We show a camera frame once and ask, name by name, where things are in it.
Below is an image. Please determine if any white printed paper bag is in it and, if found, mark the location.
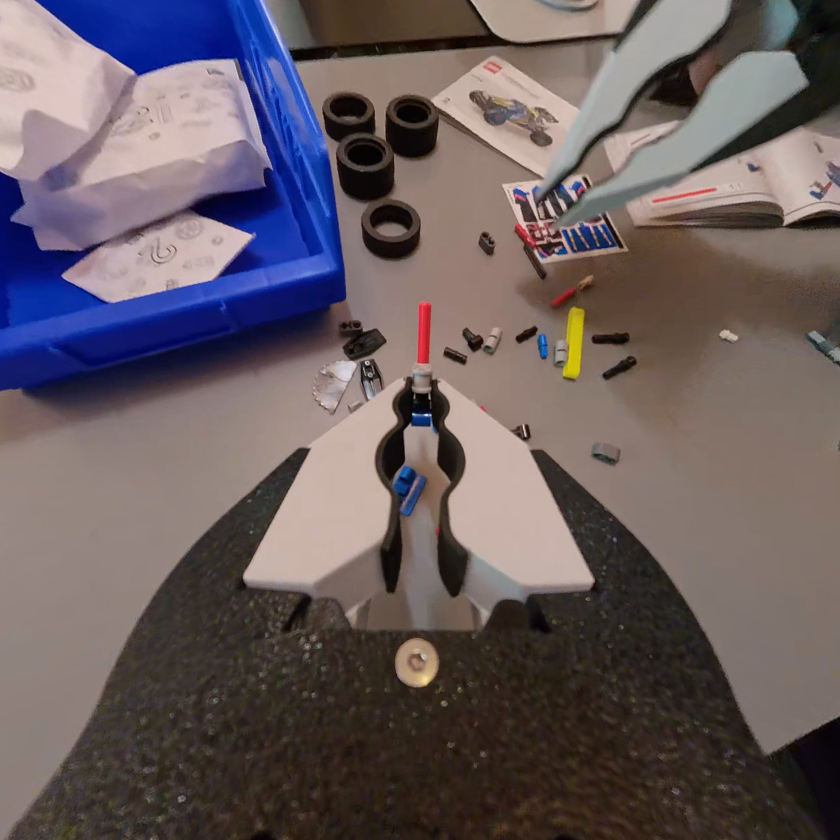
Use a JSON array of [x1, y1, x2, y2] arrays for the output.
[[12, 59, 273, 252], [0, 0, 137, 186], [62, 210, 257, 304]]

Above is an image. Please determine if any red axle lego assembly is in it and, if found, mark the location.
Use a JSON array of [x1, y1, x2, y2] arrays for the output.
[[408, 302, 439, 435]]

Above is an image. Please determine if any black lego wedge piece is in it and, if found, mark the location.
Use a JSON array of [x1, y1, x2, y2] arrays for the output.
[[342, 328, 388, 359]]

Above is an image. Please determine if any black rubber tire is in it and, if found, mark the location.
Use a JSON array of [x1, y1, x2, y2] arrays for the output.
[[361, 199, 421, 261], [385, 95, 440, 158], [322, 92, 377, 143], [336, 133, 396, 200]]

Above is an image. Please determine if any open instruction booklet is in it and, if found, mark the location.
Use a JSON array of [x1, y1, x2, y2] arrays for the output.
[[604, 121, 840, 229]]

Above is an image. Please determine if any sticker sheet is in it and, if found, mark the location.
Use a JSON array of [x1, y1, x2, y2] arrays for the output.
[[502, 174, 628, 265]]

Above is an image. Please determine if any closed instruction booklet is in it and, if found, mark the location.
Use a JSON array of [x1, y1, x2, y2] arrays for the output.
[[431, 56, 581, 173]]

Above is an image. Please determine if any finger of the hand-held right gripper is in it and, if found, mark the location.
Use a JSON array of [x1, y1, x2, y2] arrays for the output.
[[535, 0, 733, 198], [554, 51, 811, 228]]

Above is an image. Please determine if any blue lego piece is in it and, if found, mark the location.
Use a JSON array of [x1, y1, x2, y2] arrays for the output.
[[392, 466, 428, 517]]

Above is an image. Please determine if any blue plastic bin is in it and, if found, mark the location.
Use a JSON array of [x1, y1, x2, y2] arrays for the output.
[[0, 0, 347, 392]]

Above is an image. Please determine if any torn silver foil piece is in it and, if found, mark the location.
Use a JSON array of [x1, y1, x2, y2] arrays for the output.
[[311, 359, 359, 416]]

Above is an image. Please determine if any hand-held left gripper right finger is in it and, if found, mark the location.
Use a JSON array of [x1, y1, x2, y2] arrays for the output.
[[434, 378, 595, 630]]

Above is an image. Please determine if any yellow lego beam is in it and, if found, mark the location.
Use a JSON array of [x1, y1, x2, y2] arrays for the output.
[[562, 306, 585, 381]]

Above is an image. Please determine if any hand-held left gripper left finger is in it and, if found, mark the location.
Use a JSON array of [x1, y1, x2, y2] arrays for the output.
[[244, 378, 406, 630]]

